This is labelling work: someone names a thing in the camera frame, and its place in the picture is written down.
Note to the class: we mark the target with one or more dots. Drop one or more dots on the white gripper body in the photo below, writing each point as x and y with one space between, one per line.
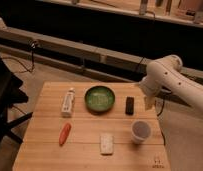
149 86

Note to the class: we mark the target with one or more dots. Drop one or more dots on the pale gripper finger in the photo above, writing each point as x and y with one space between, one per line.
149 103

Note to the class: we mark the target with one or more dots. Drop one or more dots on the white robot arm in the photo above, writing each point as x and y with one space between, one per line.
165 72

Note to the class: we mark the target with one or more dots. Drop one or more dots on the green ceramic bowl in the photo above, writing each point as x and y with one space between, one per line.
99 99

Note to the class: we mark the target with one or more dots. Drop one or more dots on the black rectangular remote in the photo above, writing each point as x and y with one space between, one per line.
129 108

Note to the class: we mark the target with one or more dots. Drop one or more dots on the white paper cup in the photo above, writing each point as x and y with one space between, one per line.
140 131

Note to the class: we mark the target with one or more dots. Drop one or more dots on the white tube with cap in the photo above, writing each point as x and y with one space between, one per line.
68 102

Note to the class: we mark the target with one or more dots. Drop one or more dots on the orange carrot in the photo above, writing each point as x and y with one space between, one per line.
64 134

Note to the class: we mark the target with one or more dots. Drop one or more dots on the black office chair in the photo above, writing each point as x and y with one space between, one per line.
10 94

